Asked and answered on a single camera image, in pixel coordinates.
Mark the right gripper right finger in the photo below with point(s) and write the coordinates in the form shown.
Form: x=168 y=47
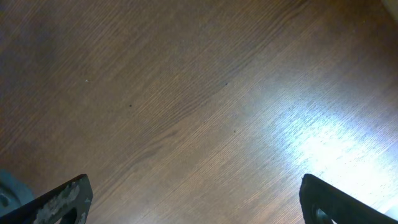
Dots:
x=323 y=203

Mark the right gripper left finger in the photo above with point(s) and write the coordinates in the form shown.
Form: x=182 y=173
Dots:
x=67 y=203

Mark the tin can with pull tab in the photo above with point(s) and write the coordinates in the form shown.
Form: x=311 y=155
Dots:
x=14 y=193

